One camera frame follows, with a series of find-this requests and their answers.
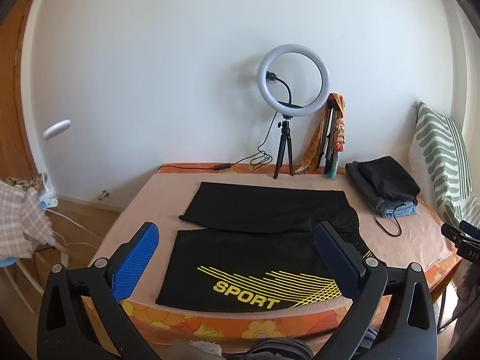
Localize orange patterned scarf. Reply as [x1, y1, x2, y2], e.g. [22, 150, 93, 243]
[294, 93, 346, 175]

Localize black drawstring cord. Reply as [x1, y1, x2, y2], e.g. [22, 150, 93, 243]
[374, 202, 408, 237]

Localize green striped woven throw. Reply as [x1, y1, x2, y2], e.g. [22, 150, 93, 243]
[408, 101, 480, 230]

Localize black ring light cable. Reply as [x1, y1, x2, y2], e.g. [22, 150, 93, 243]
[159, 117, 286, 173]

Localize white clip desk lamp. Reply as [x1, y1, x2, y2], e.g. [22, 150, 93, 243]
[37, 120, 72, 209]

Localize peach bed sheet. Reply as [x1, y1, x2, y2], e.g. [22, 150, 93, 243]
[90, 170, 460, 310]

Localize small black tripod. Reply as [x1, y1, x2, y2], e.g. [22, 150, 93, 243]
[273, 114, 295, 180]

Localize teal cloth piece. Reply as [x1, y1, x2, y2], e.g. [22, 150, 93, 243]
[324, 151, 340, 179]

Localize white ring light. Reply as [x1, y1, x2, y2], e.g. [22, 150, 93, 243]
[258, 44, 331, 116]

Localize speckled cloth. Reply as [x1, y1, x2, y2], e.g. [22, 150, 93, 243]
[3, 175, 43, 193]

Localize white cable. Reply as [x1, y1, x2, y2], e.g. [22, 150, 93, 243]
[45, 208, 110, 260]

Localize black pants with yellow print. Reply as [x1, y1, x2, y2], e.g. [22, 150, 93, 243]
[155, 182, 370, 314]

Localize folded blue jeans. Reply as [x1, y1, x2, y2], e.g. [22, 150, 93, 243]
[375, 198, 419, 219]

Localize checked beige cloth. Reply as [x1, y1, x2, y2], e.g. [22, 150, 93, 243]
[0, 180, 54, 260]

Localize white fuzzy cloth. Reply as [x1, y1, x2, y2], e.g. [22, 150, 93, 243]
[188, 339, 223, 358]

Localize folded grey tripod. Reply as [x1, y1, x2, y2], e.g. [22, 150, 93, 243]
[317, 95, 344, 177]

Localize black rounded object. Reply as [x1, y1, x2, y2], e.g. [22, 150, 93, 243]
[245, 338, 314, 360]

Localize wooden wardrobe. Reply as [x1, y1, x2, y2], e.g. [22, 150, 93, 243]
[0, 0, 43, 181]

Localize folded dark grey garment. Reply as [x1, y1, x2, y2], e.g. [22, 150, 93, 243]
[345, 161, 387, 211]

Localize folded black garment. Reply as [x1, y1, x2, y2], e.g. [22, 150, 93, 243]
[358, 156, 421, 202]

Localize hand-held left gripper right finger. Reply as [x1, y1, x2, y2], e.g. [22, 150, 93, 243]
[313, 221, 439, 360]

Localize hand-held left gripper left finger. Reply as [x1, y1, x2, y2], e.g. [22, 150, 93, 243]
[37, 222, 166, 360]

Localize orange floral mattress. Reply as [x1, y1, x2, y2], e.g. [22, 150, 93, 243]
[86, 163, 464, 346]

